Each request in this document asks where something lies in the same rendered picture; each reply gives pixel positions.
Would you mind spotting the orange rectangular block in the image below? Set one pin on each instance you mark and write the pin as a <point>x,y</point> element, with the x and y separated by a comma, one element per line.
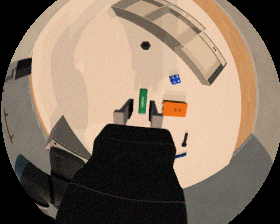
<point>174,108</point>

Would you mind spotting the green cylinder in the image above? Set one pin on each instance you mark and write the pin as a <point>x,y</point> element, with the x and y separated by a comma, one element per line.
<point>142,101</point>

